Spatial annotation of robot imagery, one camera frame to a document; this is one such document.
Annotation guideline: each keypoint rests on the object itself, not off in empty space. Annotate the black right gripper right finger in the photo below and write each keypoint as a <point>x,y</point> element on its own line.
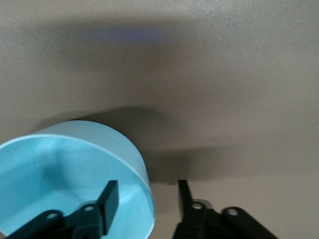
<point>199,224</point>

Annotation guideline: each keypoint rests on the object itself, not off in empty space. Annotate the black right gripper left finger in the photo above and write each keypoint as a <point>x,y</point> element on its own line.
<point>107,206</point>

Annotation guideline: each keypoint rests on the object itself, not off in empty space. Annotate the brown table mat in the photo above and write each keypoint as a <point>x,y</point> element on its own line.
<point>224,74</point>

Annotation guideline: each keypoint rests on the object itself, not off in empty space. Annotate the light blue bowl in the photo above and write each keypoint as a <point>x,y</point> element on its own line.
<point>49,154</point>

